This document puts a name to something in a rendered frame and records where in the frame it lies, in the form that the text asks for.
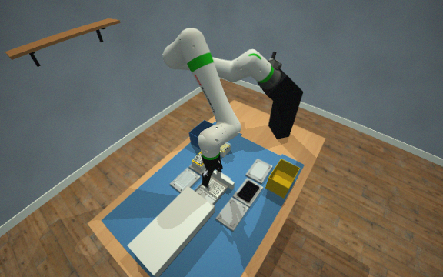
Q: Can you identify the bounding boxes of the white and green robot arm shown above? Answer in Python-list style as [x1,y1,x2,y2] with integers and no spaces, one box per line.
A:
[163,28,282,166]

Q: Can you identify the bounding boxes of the blue flat mat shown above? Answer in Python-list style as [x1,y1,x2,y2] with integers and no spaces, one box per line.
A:
[102,133,304,277]

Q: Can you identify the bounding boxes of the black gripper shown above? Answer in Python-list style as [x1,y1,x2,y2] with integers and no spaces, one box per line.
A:
[202,159,223,190]

